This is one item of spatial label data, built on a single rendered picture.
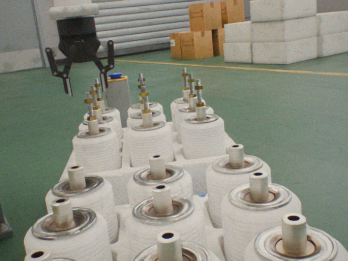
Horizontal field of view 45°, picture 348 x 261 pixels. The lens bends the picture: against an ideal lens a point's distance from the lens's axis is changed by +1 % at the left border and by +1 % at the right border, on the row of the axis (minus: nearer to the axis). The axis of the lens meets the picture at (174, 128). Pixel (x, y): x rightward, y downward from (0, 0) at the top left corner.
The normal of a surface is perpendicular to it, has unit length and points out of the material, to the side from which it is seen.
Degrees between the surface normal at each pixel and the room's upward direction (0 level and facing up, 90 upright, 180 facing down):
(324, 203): 0
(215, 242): 0
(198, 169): 90
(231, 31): 90
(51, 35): 90
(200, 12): 90
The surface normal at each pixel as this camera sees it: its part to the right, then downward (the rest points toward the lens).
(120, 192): 0.11, 0.24
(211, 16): 0.54, 0.15
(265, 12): -0.84, 0.22
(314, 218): -0.11, -0.96
